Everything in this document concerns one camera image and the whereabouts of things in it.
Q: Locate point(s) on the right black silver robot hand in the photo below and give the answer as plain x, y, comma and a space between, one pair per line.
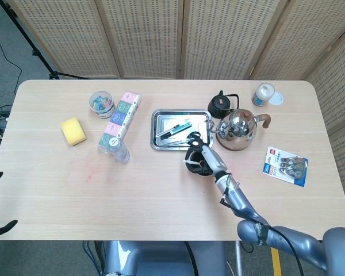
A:
214, 158

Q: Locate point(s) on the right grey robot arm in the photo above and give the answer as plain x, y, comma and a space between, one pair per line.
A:
238, 198

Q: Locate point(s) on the thin black pen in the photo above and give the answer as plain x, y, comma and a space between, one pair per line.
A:
168, 131

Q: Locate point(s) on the small black teapot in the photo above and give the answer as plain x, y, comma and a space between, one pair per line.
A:
218, 105

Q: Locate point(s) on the stainless steel tray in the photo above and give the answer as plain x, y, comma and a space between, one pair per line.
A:
156, 143

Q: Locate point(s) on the correction tape blister pack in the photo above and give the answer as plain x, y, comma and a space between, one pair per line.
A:
284, 165

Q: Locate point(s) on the white jar blue label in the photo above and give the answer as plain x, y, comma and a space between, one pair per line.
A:
261, 96

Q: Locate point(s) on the white round lid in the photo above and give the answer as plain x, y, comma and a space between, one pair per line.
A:
278, 98

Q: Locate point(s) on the yellow sponge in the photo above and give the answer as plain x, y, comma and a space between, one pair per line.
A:
73, 130

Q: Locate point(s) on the clear plastic water bottle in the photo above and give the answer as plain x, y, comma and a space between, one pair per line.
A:
119, 151

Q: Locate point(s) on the long colourful printed box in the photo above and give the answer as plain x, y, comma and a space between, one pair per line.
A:
119, 118

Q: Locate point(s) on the silver table leg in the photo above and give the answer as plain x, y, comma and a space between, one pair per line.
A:
239, 258

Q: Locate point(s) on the grey robot torso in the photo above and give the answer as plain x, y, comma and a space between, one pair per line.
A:
161, 258

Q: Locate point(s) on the clear jar of binder clips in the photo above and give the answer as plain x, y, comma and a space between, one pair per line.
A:
101, 105

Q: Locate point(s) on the black tripod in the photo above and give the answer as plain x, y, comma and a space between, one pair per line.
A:
36, 53

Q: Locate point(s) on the woven folding screen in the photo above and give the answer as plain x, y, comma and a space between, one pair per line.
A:
146, 37

